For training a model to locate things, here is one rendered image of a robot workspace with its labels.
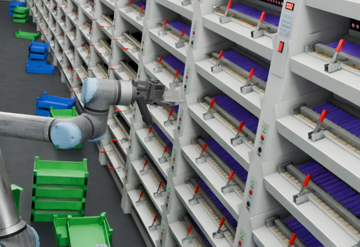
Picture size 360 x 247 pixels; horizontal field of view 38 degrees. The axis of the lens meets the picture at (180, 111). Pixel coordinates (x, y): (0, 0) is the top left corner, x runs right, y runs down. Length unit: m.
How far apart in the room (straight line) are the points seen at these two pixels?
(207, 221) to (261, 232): 0.45
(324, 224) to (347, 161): 0.20
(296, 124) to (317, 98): 0.14
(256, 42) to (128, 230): 1.68
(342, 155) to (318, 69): 0.24
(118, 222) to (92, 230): 0.29
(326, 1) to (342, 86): 0.25
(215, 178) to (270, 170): 0.43
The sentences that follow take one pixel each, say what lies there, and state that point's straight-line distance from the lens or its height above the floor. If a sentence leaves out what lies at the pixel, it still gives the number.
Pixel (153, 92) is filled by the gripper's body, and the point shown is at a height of 1.11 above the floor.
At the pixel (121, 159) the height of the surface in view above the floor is 0.20.
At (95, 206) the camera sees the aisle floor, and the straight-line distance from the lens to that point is 3.32.
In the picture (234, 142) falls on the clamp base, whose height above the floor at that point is 0.97.
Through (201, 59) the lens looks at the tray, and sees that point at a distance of 2.24.
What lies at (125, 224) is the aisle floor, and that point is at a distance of 3.16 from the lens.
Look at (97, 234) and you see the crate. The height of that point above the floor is 0.07.
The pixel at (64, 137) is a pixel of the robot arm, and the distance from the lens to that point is 1.72.
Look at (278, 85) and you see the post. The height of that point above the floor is 1.25.
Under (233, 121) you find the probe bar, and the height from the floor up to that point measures 1.00.
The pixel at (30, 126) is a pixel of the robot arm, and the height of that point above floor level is 0.97.
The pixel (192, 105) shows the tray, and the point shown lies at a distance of 2.29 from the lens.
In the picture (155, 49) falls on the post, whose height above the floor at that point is 1.05.
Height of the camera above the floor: 1.62
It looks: 18 degrees down
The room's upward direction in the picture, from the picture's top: 9 degrees clockwise
